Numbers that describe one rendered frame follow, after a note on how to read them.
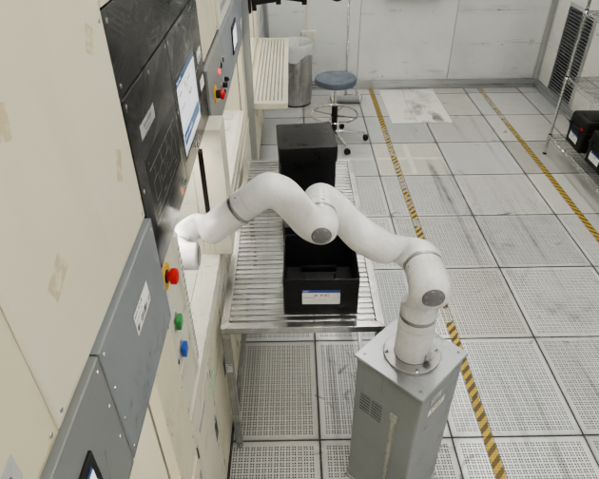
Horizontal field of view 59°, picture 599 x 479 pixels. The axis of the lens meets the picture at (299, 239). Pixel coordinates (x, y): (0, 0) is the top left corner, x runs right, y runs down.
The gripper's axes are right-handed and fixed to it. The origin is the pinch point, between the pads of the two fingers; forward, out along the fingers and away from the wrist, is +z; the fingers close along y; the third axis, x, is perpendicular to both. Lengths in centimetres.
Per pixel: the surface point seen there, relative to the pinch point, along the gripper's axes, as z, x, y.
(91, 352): -29, 37, -70
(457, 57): -240, -83, 451
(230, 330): -36, -44, 12
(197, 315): -26.2, -32.3, 8.2
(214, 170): -32, 5, 42
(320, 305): -69, -38, 18
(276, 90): -49, -35, 226
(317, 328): -68, -43, 12
